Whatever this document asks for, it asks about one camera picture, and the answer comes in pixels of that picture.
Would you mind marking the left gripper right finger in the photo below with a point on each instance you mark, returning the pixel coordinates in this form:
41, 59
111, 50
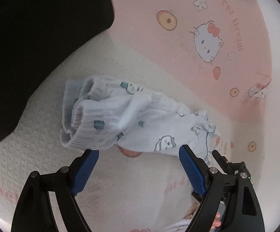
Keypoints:
257, 221

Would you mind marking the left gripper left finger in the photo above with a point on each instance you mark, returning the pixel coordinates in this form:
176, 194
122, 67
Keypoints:
34, 211

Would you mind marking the light blue cartoon print shorts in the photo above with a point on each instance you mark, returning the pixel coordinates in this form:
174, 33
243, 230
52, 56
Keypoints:
100, 112

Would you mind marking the white printed pajama garment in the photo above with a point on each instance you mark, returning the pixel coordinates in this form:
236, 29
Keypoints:
180, 226

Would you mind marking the pink white Hello Kitty blanket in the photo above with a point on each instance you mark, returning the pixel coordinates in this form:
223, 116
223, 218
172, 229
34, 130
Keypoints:
208, 54

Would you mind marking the black garment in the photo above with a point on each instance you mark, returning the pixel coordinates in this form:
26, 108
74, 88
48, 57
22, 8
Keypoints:
35, 37

